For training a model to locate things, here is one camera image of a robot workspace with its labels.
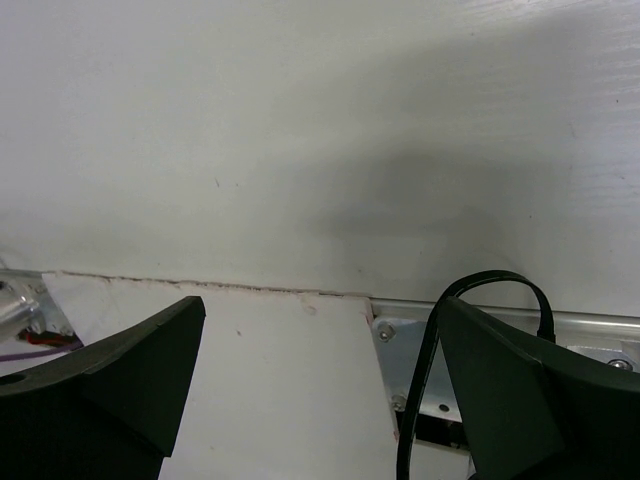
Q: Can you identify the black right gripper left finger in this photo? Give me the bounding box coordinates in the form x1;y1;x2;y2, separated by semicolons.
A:
1;296;206;480

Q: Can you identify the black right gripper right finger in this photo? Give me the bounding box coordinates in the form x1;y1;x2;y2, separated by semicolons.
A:
438;298;639;479

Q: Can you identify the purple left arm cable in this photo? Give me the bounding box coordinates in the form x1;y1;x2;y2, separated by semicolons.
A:
0;339;84;365

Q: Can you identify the black right base cable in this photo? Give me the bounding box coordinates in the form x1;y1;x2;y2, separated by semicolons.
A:
395;270;557;480

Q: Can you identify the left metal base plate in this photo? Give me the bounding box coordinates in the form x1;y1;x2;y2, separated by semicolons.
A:
1;268;80;348

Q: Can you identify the metal base plate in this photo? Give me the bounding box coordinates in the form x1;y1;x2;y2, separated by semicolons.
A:
371;306;639;451
1;268;80;348

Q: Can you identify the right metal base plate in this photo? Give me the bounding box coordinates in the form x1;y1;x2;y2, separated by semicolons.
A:
371;306;639;451

